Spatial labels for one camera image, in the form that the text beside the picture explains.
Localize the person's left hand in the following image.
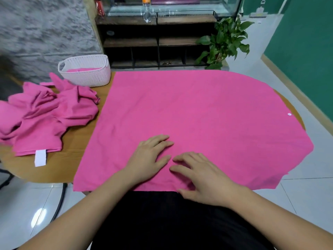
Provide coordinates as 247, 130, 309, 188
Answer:
123, 134, 176, 186

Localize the dark wooden shelf cabinet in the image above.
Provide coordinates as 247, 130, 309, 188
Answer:
95, 14, 230, 70

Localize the person's right hand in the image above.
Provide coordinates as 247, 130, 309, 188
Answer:
169, 151, 246, 208

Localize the white woven plastic basket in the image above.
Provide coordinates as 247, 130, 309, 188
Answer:
57, 54, 112, 88

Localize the red label cola bottle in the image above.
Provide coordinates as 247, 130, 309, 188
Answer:
95, 0, 107, 18

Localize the pile of pink cloths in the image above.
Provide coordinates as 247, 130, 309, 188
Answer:
0, 72, 101, 168

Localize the green potted plant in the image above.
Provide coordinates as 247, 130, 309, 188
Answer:
195, 15, 256, 70

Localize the person's left forearm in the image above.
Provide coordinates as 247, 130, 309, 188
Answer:
17, 170, 147, 250

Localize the person's right forearm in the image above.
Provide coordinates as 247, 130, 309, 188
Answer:
223, 184, 333, 250

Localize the pink towel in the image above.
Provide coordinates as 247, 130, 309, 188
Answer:
72, 69, 315, 193
66, 67, 103, 73

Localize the white mop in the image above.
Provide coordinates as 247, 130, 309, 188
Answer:
249, 0, 269, 18

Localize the clear bottle with orange label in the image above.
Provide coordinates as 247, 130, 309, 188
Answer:
142, 0, 154, 23

